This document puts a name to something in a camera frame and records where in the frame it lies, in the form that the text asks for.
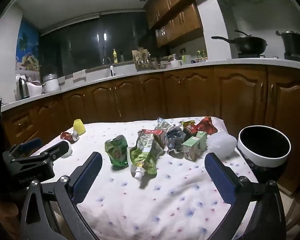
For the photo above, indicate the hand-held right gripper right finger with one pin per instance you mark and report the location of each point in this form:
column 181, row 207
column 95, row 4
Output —
column 218, row 177

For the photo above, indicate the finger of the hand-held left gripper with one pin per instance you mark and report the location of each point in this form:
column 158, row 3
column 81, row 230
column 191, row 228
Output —
column 55, row 150
column 31, row 144

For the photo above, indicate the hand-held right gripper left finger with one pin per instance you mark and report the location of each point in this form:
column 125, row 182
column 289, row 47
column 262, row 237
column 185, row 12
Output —
column 88, row 175

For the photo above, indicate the small red foil wrapper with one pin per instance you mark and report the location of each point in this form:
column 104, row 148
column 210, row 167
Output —
column 66, row 136

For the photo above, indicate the white foam wrap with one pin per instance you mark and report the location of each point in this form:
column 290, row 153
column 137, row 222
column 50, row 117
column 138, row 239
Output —
column 221, row 143

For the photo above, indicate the white bin with black liner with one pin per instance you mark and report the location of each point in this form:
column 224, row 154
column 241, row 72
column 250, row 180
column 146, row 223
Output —
column 255, row 158

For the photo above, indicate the silver blue wrapper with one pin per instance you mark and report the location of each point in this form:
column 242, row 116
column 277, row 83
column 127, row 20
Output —
column 175, row 140

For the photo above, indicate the small white cup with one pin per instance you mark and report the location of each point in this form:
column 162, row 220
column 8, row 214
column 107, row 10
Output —
column 67, row 153

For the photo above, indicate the yellow cup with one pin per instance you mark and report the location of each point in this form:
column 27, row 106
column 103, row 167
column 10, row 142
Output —
column 79, row 127

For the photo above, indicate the green foil pouch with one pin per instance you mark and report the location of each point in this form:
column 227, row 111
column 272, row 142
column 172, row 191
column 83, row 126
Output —
column 116, row 152

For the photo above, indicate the green drink carton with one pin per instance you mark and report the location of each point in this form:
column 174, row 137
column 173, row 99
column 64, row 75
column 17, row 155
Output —
column 193, row 146

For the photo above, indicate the large red foil wrapper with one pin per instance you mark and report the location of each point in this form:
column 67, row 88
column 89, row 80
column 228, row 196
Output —
column 207, row 126

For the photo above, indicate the steel electric kettle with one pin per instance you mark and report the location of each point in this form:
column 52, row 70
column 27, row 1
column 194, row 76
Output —
column 23, row 90

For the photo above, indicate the white kitchen appliance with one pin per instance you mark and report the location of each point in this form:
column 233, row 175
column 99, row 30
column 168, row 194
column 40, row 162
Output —
column 35, row 88

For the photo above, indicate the clear green spout pouch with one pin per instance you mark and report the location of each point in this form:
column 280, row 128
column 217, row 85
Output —
column 145, row 160

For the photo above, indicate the floral printed tablecloth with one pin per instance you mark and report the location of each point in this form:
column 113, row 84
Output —
column 165, row 205

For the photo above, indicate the olive yellow snack packet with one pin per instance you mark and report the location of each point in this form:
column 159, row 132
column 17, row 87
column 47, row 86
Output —
column 187, row 125

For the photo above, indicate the clear packet with red edge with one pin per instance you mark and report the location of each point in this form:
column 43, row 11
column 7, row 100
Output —
column 158, row 137

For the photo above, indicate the wooden lower cabinets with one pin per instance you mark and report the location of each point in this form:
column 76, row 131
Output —
column 190, row 92

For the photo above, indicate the wooden cabinets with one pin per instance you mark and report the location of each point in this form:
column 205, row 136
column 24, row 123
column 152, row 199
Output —
column 190, row 92
column 180, row 22

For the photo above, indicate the kitchen faucet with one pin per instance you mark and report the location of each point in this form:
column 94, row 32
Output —
column 106, row 59

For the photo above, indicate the yellow bottle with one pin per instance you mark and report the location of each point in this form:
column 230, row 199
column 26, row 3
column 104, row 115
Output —
column 115, row 56

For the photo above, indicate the dark kitchen window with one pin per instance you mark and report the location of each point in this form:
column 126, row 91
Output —
column 85, row 42

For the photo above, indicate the white kitchen countertop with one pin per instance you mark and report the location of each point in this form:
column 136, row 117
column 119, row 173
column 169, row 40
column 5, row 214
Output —
column 215, row 62

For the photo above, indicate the white mug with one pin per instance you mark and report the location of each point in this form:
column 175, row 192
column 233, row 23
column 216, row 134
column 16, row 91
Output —
column 176, row 63

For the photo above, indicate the wooden utensil rack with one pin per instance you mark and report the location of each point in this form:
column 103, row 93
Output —
column 142, row 60

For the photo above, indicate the black wok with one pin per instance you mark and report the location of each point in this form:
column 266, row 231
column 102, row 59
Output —
column 250, row 45

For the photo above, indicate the gas stove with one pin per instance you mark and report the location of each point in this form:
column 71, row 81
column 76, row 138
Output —
column 292, row 57

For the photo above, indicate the black cooking pot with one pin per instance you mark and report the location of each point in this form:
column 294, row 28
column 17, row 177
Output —
column 292, row 45

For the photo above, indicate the wooden upper cabinets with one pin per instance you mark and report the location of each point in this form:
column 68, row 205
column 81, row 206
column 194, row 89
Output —
column 180, row 22

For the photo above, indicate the beach wall poster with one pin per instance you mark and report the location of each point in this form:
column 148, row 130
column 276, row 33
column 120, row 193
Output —
column 27, row 47

